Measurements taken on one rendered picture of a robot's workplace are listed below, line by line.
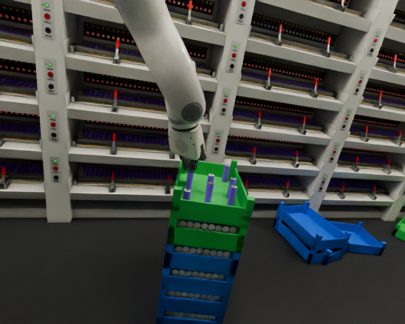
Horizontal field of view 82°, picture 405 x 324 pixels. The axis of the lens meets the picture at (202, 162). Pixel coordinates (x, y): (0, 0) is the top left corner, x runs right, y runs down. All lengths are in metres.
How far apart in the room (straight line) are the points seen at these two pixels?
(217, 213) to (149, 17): 0.44
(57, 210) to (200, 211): 0.83
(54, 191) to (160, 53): 0.89
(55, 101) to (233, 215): 0.81
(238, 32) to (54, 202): 1.10
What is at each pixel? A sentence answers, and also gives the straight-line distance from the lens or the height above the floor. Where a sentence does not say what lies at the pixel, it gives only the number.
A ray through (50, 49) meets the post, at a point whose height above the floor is 0.75.
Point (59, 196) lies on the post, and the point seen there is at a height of 0.14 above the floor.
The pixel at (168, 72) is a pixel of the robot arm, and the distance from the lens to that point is 0.48.
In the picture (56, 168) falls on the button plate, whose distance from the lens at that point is 1.17.
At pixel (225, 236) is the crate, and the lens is 0.63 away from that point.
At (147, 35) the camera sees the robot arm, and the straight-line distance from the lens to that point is 0.51.
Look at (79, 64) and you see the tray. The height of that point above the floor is 0.71.
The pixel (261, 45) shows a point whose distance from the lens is 1.16.
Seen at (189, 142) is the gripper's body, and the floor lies 0.57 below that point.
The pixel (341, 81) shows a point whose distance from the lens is 1.51.
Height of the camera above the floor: 0.73
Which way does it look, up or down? 19 degrees down
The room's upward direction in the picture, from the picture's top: 10 degrees clockwise
